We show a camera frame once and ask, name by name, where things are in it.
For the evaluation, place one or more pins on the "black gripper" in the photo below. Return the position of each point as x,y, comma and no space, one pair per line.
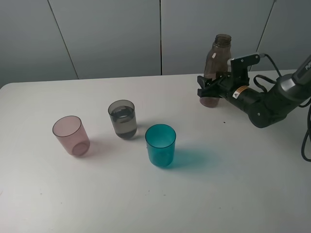
234,89

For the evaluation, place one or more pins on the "brown translucent water bottle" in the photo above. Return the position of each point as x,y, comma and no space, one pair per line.
217,57

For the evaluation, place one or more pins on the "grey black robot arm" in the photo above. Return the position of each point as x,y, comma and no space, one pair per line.
263,108

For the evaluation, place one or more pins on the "teal translucent plastic cup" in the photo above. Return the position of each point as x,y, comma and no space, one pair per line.
160,141

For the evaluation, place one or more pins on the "grey translucent plastic cup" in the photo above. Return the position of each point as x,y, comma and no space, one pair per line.
123,118

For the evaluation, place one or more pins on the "pink translucent plastic cup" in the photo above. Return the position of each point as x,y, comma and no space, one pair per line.
71,133

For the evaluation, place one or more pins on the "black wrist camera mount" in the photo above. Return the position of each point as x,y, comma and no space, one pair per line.
238,67

